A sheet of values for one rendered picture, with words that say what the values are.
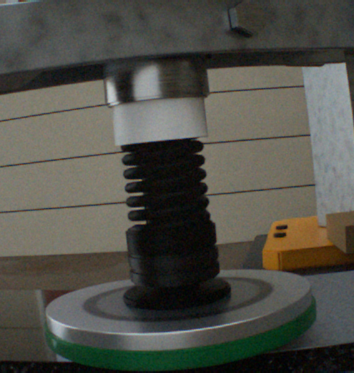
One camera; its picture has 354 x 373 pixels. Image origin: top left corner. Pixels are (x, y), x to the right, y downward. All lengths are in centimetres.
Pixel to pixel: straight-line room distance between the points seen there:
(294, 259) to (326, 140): 31
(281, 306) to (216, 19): 21
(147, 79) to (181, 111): 3
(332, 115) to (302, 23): 89
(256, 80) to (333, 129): 529
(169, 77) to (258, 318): 18
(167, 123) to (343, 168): 93
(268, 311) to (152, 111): 16
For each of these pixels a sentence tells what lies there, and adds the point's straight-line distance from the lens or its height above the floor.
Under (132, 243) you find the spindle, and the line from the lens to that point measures 50.
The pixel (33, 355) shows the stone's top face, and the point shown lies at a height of 82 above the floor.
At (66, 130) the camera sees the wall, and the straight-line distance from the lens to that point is 695.
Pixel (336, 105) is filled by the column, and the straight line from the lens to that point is 138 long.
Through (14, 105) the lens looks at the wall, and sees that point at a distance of 716.
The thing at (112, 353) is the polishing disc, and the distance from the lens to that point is 44.
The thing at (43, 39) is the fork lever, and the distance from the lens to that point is 43.
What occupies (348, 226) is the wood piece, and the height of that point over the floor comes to 83.
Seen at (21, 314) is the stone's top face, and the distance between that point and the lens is 72.
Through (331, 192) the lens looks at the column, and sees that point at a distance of 144.
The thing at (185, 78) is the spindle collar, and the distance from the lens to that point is 48.
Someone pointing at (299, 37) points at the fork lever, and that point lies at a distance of 51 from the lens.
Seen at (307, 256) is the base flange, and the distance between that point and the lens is 123.
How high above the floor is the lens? 99
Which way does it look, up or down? 3 degrees down
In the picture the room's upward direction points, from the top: 6 degrees counter-clockwise
